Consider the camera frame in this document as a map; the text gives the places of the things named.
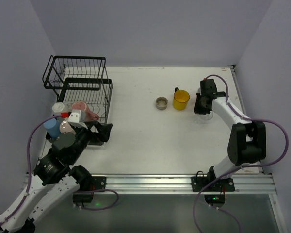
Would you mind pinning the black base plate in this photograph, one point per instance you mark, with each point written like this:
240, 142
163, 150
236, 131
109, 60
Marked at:
200, 180
94, 183

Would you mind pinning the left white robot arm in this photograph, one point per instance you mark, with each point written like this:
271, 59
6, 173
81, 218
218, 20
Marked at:
54, 177

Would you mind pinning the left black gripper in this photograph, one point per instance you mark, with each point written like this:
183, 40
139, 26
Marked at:
96, 132

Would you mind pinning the pink speckled mug in rack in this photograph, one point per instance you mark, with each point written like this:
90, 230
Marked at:
81, 105

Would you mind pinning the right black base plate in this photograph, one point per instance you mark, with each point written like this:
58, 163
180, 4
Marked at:
200, 180

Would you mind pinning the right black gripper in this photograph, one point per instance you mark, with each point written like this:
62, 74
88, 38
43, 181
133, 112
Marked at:
201, 107

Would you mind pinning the yellow mug black handle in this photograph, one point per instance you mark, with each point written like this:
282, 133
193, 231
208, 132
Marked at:
180, 99

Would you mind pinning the beige speckled ceramic cup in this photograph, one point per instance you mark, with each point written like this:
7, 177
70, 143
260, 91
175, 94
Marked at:
161, 103

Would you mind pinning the translucent pink plastic cup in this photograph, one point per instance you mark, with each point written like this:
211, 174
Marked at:
65, 127

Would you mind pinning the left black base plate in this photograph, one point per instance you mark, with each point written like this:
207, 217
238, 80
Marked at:
94, 183

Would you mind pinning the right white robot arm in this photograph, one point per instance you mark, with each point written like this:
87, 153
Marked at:
247, 141

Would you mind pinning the light blue plastic cup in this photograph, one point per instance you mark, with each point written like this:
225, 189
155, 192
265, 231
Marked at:
52, 126

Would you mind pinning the black wire dish rack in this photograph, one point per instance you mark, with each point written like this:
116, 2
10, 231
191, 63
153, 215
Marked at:
80, 78

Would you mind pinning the aluminium mounting rail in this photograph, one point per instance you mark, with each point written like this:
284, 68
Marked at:
174, 184

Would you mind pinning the white hexagonal cup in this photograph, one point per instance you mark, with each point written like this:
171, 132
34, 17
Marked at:
60, 107

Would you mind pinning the clear glass cup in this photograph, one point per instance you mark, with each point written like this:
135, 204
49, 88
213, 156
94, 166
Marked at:
204, 119

